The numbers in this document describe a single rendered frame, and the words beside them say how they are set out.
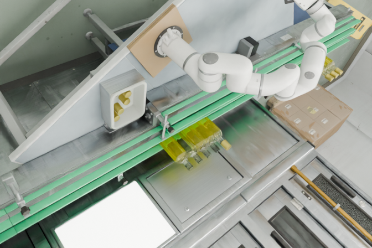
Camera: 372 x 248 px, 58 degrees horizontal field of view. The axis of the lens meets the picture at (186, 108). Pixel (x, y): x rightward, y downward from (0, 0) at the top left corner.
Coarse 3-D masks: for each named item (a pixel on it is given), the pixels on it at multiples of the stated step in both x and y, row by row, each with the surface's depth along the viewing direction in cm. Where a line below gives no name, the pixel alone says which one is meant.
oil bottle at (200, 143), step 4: (188, 128) 165; (192, 128) 166; (184, 132) 164; (188, 132) 164; (192, 132) 164; (196, 132) 164; (188, 136) 162; (192, 136) 162; (196, 136) 163; (200, 136) 163; (192, 140) 161; (196, 140) 161; (200, 140) 161; (196, 144) 160; (200, 144) 160; (204, 144) 161; (200, 148) 160
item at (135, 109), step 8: (128, 88) 135; (136, 88) 147; (144, 88) 142; (112, 96) 132; (136, 96) 151; (144, 96) 146; (112, 104) 135; (120, 104) 150; (128, 104) 154; (136, 104) 154; (144, 104) 150; (112, 112) 138; (128, 112) 154; (136, 112) 155; (112, 120) 142; (120, 120) 150; (128, 120) 151
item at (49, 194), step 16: (240, 96) 184; (160, 128) 161; (128, 144) 152; (144, 144) 154; (96, 160) 145; (112, 160) 146; (128, 160) 148; (64, 176) 137; (80, 176) 139; (96, 176) 139; (48, 192) 132; (64, 192) 133; (16, 208) 126; (32, 208) 127; (0, 224) 121
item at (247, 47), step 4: (240, 40) 187; (244, 40) 187; (248, 40) 187; (252, 40) 188; (240, 44) 188; (244, 44) 185; (248, 44) 185; (252, 44) 185; (256, 44) 186; (240, 48) 189; (244, 48) 187; (248, 48) 184; (252, 48) 185; (256, 48) 189; (240, 52) 190; (244, 52) 188; (248, 52) 186; (252, 52) 189; (248, 56) 189
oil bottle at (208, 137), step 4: (196, 124) 168; (200, 124) 169; (196, 128) 166; (200, 128) 167; (204, 128) 167; (200, 132) 165; (204, 132) 165; (208, 132) 166; (204, 136) 164; (208, 136) 164; (212, 136) 164; (204, 140) 163; (208, 140) 163; (212, 140) 164; (208, 144) 164
